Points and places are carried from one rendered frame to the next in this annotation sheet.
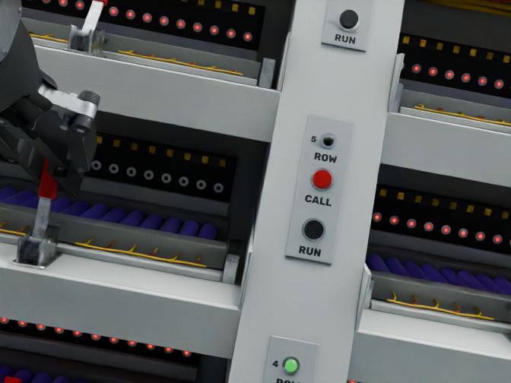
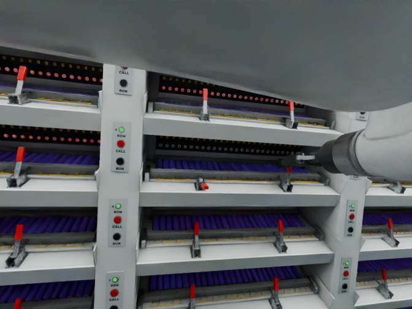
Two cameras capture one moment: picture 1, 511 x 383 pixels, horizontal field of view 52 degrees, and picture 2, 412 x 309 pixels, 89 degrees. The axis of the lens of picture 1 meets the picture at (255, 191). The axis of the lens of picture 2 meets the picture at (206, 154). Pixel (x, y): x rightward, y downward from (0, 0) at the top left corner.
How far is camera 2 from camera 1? 0.56 m
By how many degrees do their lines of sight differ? 16
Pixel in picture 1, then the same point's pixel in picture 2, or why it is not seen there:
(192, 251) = (311, 177)
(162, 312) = (322, 198)
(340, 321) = (362, 193)
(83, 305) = (303, 199)
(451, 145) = not seen: hidden behind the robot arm
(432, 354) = (380, 197)
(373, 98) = not seen: hidden behind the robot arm
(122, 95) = (305, 140)
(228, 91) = (333, 136)
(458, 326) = (377, 187)
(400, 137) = not seen: hidden behind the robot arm
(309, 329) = (355, 196)
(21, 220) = (268, 176)
